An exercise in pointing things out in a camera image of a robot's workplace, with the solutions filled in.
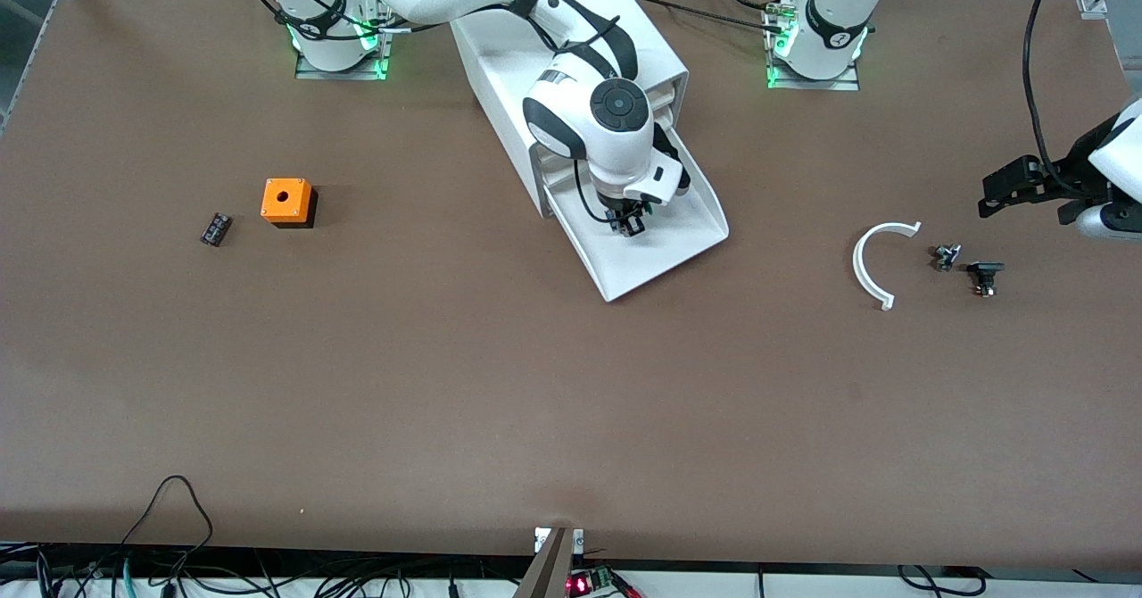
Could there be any white deep cabinet drawer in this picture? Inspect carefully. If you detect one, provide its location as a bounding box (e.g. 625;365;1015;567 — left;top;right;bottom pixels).
542;120;731;303

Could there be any white drawer cabinet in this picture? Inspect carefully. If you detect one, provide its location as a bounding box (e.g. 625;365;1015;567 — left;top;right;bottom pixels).
449;0;690;220

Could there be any orange button box black base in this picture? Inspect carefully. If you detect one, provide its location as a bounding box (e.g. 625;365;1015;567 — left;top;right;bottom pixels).
261;178;319;229

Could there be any circuit board red display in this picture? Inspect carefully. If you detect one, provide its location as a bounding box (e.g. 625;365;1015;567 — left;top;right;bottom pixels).
568;565;639;598

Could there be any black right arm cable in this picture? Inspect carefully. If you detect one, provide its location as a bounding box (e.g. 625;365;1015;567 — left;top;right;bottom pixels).
234;0;625;224

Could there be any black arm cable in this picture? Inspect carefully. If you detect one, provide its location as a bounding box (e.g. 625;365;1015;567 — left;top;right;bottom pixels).
1023;0;1085;193
234;0;625;224

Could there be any black switch component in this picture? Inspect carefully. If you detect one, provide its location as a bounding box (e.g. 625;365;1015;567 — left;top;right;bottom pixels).
967;261;1005;297

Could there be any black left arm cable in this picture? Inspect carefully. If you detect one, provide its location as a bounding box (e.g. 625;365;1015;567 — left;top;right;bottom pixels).
1023;0;1085;193

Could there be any white half ring part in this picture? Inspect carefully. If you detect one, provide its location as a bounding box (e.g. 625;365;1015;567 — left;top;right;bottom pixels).
853;220;923;311

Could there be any black cable behind cabinet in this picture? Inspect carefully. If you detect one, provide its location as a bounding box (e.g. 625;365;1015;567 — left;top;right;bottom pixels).
629;0;786;35

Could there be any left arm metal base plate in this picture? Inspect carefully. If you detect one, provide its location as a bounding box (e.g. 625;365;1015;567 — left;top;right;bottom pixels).
765;0;862;92

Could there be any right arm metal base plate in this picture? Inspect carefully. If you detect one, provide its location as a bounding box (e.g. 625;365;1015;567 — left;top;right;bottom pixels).
294;0;395;81

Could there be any grey camera mount beam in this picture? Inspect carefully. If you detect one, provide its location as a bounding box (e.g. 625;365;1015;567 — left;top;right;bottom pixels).
513;527;585;598

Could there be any black cable under table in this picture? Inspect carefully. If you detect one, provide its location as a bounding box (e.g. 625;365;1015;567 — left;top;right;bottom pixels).
897;565;987;597

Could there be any black looped cable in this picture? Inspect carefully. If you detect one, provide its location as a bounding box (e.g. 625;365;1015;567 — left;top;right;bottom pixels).
120;476;213;572

